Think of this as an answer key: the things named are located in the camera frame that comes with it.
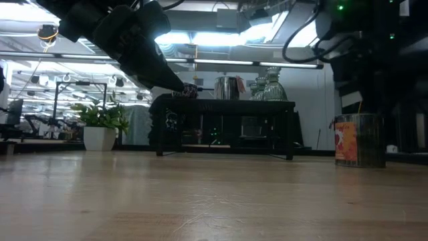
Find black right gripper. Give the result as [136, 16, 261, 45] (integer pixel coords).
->
[329, 33, 428, 116]

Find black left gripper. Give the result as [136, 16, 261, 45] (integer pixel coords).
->
[93, 0, 185, 93]

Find silver candle jar orange tag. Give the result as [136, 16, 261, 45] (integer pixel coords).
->
[329, 112, 388, 169]
[213, 75, 247, 100]

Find glass bottles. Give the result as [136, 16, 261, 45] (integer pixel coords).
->
[262, 66, 288, 102]

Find dark cabinet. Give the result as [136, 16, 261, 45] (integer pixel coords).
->
[386, 100, 428, 155]

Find grey fabric cover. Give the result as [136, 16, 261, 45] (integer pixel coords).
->
[122, 105, 152, 145]

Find green plant in white pot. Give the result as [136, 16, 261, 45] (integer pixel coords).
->
[69, 90, 130, 152]

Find grey ceiling junction box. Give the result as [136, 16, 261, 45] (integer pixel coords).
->
[215, 8, 239, 29]

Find long ceiling light bar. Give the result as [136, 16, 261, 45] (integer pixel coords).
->
[0, 50, 324, 70]

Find black perforated metal shelf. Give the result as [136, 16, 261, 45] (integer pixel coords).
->
[154, 97, 297, 161]

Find black computer monitor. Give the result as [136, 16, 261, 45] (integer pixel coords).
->
[5, 98, 24, 127]

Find black tubular rig frame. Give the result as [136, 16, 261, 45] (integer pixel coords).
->
[53, 81, 108, 140]

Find yellow ceiling cable reel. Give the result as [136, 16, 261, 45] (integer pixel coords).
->
[36, 23, 61, 44]

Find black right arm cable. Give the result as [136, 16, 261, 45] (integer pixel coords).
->
[282, 0, 356, 65]

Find black aluminium table frame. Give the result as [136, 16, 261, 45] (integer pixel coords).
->
[0, 137, 428, 165]

